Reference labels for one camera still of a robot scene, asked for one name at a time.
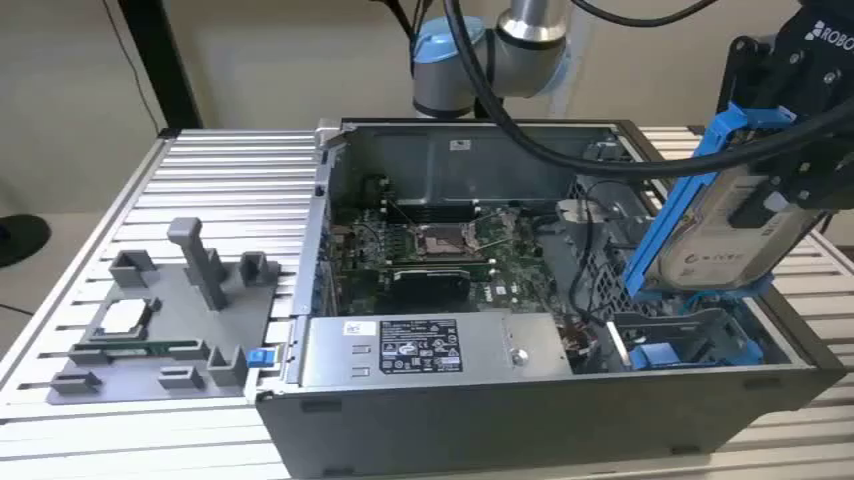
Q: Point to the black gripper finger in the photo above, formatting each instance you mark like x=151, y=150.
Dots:
x=748, y=70
x=814, y=180

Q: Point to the hard disk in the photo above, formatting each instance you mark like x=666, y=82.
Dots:
x=714, y=250

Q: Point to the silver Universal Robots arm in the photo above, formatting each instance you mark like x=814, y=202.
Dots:
x=461, y=75

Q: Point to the grey metal disk bay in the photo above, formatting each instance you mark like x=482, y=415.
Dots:
x=601, y=260

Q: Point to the blue disk carrier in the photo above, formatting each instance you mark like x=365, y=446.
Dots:
x=654, y=356

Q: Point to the green motherboard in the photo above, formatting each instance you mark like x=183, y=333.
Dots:
x=510, y=240

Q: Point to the CPU socket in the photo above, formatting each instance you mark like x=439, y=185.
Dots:
x=443, y=241

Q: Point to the black graphics card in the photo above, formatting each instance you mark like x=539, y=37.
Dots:
x=430, y=290

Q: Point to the dark grey open PC case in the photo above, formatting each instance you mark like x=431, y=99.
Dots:
x=467, y=430

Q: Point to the silver power supply unit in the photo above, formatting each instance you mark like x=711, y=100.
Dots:
x=334, y=350

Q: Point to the black metal pole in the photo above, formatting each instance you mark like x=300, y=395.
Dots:
x=163, y=60

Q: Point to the blue case latch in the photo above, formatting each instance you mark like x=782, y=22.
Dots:
x=259, y=358

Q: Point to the grey parts rack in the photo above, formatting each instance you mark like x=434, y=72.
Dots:
x=180, y=310

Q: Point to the green RAM stick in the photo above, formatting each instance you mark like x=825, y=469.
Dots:
x=156, y=345

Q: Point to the silver CPU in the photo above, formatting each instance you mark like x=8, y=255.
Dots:
x=123, y=316

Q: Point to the black round stand base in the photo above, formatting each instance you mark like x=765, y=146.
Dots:
x=23, y=240

